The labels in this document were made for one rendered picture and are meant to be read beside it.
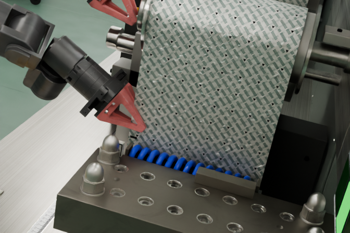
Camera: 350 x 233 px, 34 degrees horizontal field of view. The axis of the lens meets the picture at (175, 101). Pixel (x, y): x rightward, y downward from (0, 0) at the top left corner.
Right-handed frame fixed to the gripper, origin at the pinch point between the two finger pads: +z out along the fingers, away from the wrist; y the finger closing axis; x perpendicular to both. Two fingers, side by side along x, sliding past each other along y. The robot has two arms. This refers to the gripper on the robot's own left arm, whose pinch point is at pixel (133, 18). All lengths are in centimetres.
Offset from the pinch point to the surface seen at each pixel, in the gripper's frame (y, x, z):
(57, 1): -428, -203, -83
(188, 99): 6.9, 0.9, 15.8
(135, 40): -0.5, -2.4, 3.1
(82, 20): -388, -178, -49
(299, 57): 6.9, 18.9, 21.2
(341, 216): 37, 17, 32
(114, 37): -1.2, -5.3, 0.3
